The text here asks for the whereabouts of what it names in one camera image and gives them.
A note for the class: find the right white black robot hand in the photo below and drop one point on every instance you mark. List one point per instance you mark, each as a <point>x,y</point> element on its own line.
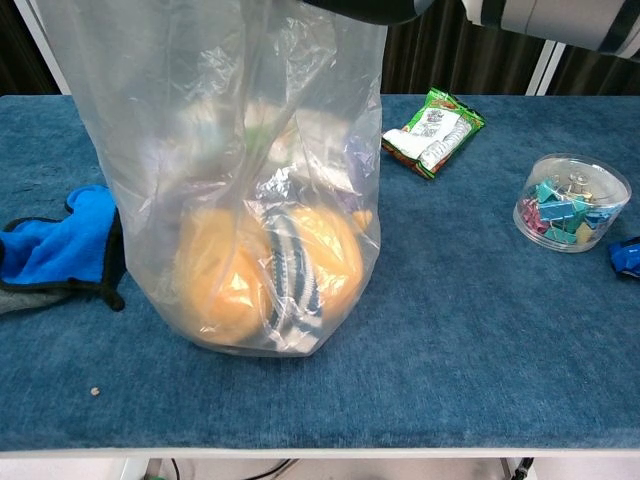
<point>360,10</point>

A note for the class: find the small green printed carton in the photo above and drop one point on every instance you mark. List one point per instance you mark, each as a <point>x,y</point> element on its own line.
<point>255,135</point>

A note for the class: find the clear plastic bag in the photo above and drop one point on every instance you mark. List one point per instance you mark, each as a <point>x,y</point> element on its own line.
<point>200,100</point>

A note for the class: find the blue white striped sock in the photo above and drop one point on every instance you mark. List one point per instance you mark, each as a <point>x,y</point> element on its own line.
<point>295,280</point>

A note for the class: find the orange plush toy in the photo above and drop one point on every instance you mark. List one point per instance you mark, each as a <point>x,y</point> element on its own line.
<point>225,280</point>

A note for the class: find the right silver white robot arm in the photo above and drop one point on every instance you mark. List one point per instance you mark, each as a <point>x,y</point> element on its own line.
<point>550,20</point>

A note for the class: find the black curtain panel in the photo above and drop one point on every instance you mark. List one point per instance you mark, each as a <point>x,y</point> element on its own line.
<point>450,60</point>
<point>600,75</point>
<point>15,50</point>

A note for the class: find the green white snack packet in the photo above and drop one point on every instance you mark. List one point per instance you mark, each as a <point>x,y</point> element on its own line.
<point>435,135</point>

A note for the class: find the clear tub of binder clips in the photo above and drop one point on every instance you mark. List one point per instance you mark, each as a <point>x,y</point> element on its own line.
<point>570,205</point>

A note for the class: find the blue felt table cover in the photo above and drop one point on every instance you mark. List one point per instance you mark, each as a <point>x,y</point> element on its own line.
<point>450,350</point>

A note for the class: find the blue foil packet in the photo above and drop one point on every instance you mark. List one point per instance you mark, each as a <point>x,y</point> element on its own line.
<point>627,257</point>

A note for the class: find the blue grey cleaning mitt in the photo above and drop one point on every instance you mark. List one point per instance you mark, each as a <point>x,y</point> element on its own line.
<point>55,245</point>

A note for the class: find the small beige crumb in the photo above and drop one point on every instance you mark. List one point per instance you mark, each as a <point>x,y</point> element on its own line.
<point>94,391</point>

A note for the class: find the white frame post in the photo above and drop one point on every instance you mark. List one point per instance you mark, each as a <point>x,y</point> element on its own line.
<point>47,55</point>
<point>545,70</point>

